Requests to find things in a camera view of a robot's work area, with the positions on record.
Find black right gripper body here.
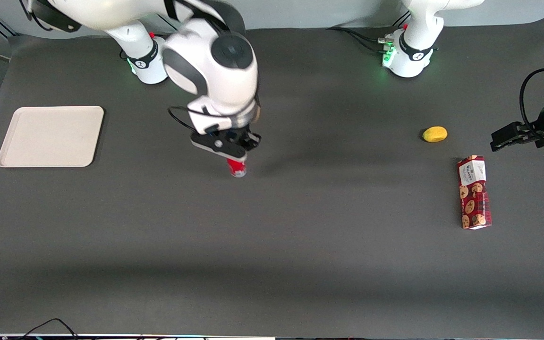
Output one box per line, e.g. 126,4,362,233
215,124,255,148

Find red coke bottle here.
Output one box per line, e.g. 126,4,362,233
226,158,247,179

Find beige plastic tray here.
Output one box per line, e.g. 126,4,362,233
0,105,105,168

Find red cookie box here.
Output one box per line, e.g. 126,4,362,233
457,154,493,230

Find yellow lemon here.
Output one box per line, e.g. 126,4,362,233
422,126,449,143

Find dark grey table mat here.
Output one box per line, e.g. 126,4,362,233
0,16,544,339

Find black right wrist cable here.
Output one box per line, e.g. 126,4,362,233
167,105,198,136

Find black left arm base cable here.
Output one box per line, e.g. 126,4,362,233
326,26,393,53

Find black floor cable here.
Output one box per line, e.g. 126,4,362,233
16,318,80,340

